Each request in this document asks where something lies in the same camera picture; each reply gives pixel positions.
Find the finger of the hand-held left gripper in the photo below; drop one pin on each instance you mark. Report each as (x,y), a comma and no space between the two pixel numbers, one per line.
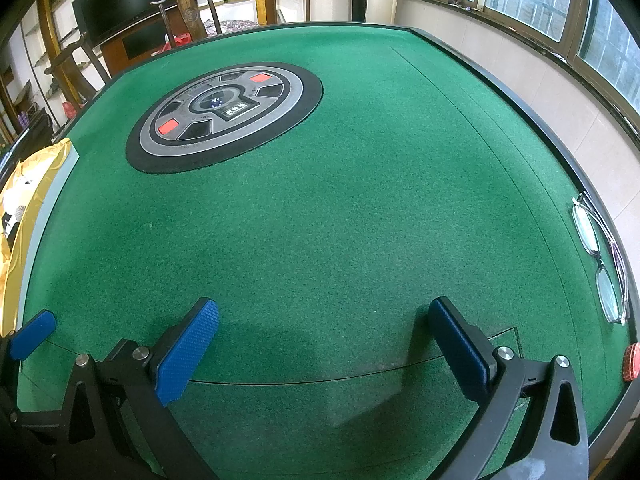
(32,332)

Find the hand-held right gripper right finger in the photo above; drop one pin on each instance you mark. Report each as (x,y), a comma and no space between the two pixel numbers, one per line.
(460,350)

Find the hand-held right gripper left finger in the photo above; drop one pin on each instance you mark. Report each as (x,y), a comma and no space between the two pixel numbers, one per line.
(187,350)

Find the tray with yellow cloth lining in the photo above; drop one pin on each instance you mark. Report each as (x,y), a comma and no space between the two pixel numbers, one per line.
(30,200)

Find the red round ribbed object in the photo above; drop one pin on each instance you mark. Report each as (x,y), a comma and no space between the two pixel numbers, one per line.
(632,361)

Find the black glossy furniture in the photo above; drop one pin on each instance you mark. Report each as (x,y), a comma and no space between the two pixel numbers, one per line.
(30,135)

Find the purple bottle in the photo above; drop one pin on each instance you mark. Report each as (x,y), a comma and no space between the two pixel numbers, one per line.
(22,121)

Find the round mahjong table control panel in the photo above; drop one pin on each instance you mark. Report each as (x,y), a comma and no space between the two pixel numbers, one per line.
(280,105)

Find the dark wooden armchair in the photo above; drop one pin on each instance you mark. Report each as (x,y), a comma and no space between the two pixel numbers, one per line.
(192,15)
(75,67)

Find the patterned purple cloth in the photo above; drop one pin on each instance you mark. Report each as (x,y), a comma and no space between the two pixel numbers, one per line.
(240,26)

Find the black flat screen television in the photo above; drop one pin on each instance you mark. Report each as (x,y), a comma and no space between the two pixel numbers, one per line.
(135,2)

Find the clear frame eyeglasses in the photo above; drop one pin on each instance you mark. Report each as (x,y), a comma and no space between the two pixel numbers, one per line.
(585,232)

